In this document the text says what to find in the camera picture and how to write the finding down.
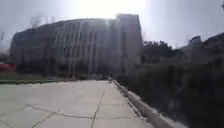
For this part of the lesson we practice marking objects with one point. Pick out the group of dark trees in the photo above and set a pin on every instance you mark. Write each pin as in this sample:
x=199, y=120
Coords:
x=158, y=50

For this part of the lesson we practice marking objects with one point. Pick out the red barrier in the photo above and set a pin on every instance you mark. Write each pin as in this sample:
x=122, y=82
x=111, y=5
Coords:
x=6, y=67

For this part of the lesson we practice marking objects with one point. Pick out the dark long striped building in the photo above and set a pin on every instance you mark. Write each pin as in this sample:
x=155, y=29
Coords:
x=80, y=46

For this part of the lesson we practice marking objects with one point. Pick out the pale concrete kerb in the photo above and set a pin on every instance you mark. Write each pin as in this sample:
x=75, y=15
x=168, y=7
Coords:
x=146, y=111

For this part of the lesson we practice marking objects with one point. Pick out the grass strip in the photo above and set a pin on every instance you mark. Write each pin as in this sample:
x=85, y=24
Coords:
x=30, y=80

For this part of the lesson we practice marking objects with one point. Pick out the dark hedge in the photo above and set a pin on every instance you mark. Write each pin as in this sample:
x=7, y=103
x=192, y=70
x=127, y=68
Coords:
x=180, y=90

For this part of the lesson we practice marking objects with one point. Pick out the grey slab paved plaza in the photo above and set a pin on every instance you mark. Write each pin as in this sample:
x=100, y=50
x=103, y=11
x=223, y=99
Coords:
x=73, y=100

